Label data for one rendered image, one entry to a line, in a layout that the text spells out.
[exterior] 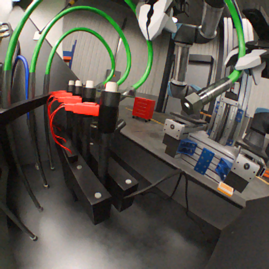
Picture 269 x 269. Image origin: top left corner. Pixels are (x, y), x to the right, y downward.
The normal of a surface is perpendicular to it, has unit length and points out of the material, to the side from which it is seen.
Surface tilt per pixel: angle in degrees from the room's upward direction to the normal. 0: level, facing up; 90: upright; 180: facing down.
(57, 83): 90
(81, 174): 0
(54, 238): 0
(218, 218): 90
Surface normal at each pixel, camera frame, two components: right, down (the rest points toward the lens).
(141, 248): 0.18, -0.91
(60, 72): 0.67, 0.39
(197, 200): -0.72, 0.13
